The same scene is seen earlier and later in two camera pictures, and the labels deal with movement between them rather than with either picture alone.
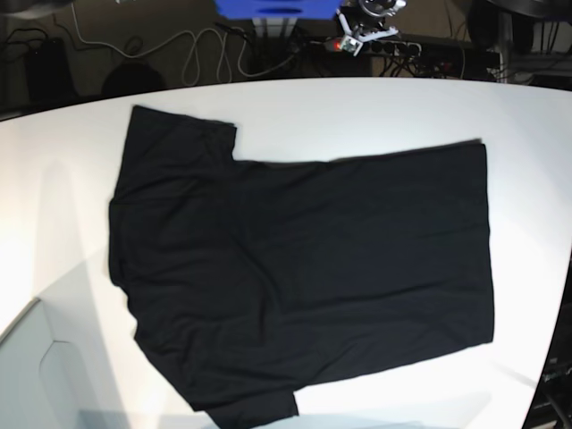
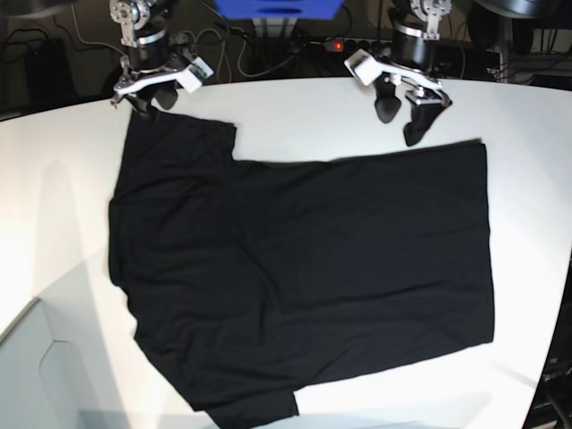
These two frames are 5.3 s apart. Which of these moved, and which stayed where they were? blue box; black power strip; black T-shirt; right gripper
Moved: right gripper
Stayed: black power strip; blue box; black T-shirt
